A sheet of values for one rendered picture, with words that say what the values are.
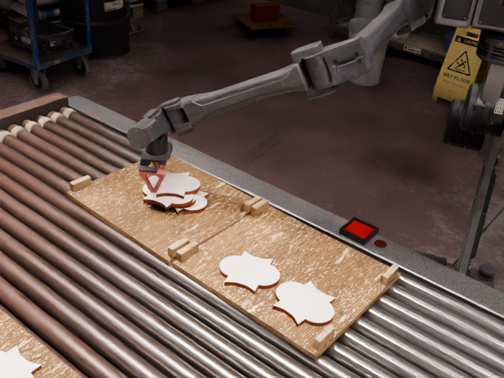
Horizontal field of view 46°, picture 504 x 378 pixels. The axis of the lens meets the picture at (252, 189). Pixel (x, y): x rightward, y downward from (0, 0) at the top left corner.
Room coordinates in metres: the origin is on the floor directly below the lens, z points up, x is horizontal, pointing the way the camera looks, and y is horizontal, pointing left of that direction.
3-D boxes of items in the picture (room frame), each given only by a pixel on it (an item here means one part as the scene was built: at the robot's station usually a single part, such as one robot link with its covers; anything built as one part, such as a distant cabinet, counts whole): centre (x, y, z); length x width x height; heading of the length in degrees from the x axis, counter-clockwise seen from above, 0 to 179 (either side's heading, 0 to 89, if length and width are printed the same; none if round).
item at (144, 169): (1.31, 0.26, 1.02); 0.07 x 0.07 x 0.09; 1
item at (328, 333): (0.86, -0.17, 0.95); 0.06 x 0.02 x 0.03; 142
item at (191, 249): (1.10, 0.14, 0.95); 0.06 x 0.02 x 0.03; 142
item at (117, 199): (1.34, 0.23, 0.93); 0.41 x 0.35 x 0.02; 51
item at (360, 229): (1.27, -0.29, 0.92); 0.06 x 0.06 x 0.01; 54
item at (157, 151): (1.35, 0.25, 1.10); 0.10 x 0.07 x 0.07; 1
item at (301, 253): (1.09, -0.10, 0.93); 0.41 x 0.35 x 0.02; 52
